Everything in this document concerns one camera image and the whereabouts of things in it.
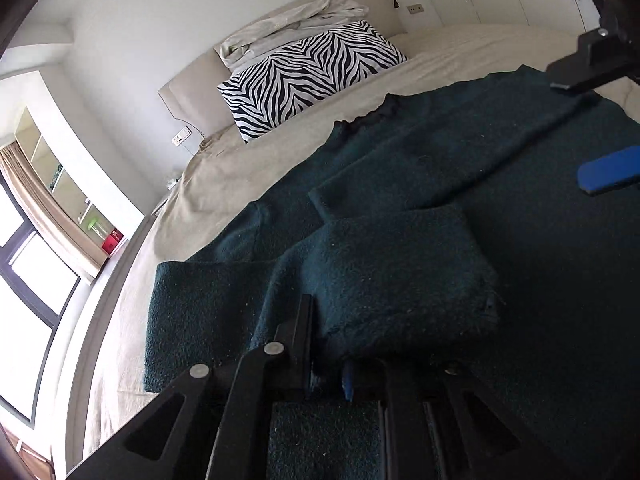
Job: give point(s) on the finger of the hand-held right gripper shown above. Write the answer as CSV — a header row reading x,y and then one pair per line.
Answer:
x,y
610,170
590,65

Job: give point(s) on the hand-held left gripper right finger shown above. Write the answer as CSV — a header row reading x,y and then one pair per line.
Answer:
x,y
347,382

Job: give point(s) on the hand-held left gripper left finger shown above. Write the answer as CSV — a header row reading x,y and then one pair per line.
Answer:
x,y
295,360

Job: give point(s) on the dark green knit sweater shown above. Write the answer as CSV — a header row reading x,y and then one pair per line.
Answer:
x,y
450,170

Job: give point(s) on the bed with beige sheet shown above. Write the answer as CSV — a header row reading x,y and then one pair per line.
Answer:
x,y
280,160

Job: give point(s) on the white nightstand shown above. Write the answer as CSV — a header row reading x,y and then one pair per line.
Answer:
x,y
162,206

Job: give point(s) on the white window bench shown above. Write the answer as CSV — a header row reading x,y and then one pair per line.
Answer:
x,y
95,320

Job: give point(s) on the red box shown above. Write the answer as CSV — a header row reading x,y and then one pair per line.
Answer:
x,y
112,241

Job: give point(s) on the green lidded jar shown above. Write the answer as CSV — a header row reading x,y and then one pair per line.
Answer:
x,y
93,224

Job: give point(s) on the black framed window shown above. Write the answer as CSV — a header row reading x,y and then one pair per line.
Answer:
x,y
30,290

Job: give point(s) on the zebra print pillow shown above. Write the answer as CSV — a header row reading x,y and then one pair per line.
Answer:
x,y
310,70

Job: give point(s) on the beige curtain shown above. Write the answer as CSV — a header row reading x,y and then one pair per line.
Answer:
x,y
45,210

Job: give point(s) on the beige upholstered headboard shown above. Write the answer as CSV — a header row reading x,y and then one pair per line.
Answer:
x,y
190,85

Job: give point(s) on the crumpled beige duvet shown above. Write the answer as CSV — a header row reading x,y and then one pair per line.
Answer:
x,y
280,27

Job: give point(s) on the beige wall socket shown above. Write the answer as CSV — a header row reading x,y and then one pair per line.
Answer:
x,y
415,8

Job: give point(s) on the white wall socket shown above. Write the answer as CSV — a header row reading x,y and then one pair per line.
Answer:
x,y
180,136

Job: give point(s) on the white wall shelf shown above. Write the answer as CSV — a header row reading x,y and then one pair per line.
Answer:
x,y
60,170

